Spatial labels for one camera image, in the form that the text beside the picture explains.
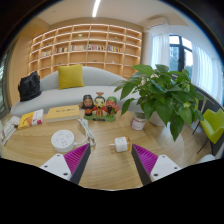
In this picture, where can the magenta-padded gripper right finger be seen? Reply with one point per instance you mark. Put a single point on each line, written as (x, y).
(164, 166)

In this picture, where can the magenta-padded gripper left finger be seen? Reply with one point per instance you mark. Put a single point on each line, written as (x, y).
(56, 165)

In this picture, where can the white charger with orange rim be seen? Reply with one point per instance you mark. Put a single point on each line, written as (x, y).
(120, 144)

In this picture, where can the round white power strip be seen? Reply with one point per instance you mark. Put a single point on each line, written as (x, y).
(62, 140)

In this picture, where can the small white jar pink label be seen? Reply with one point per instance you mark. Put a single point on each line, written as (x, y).
(138, 122)

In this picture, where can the large yellow book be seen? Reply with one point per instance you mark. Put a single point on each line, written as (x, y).
(62, 112)

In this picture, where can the lime green chair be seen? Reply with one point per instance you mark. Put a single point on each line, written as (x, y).
(213, 125)

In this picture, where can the grey curved sofa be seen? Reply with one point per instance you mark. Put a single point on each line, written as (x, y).
(60, 96)

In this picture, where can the colourful three-figure figurine set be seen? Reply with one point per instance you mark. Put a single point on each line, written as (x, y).
(99, 106)

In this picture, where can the green potted plant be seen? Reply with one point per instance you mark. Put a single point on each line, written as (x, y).
(163, 93)

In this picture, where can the black bag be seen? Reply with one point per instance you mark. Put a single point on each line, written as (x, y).
(29, 86)

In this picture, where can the yellow cushion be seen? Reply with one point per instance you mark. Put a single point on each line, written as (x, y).
(70, 76)

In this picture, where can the white sheer curtain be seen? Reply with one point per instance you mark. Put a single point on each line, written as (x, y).
(206, 73)
(160, 51)

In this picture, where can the dark-framed window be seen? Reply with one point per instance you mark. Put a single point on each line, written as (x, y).
(180, 53)

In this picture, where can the wooden shelf unit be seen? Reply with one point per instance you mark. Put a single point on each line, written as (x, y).
(85, 50)

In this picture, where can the white air conditioner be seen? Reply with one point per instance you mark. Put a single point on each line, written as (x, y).
(157, 22)

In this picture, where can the long ceiling light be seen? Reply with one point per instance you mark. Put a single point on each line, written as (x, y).
(96, 8)

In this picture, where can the glass door with dark frame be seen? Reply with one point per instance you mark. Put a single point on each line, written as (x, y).
(2, 90)

